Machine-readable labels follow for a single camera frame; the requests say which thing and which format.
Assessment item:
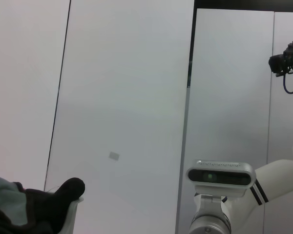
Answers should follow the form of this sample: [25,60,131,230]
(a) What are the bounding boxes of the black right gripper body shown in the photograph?
[268,31,293,78]

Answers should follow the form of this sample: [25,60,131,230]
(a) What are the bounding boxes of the black towel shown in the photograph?
[0,177,86,234]

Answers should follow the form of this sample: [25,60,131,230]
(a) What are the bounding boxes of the teal grey towel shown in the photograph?
[0,174,27,227]

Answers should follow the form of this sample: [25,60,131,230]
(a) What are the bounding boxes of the white robot neck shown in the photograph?
[189,192,232,234]

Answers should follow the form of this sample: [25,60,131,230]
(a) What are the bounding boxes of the blue cable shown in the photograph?
[282,73,293,95]

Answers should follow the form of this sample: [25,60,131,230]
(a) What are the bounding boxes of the silver head camera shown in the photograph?
[187,159,256,198]

